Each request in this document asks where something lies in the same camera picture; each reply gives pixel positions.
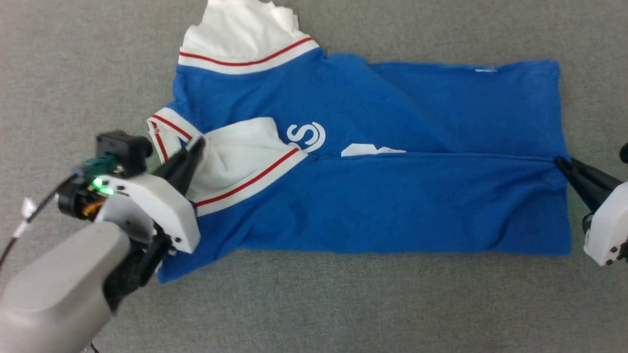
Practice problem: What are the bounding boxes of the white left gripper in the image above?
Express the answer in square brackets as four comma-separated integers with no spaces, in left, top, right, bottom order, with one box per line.
[96,138,207,254]

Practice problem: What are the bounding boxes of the teal left camera connector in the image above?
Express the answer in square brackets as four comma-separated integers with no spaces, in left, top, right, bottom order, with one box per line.
[74,156,118,179]

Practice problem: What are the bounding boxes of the blue and white jersey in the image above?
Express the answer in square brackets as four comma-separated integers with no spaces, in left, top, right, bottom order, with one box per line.
[147,0,573,285]

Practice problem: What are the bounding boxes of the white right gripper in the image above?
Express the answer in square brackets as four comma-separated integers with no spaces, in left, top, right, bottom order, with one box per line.
[555,157,628,267]

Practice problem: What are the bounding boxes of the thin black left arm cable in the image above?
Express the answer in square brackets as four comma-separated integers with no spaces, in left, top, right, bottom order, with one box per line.
[0,173,77,269]

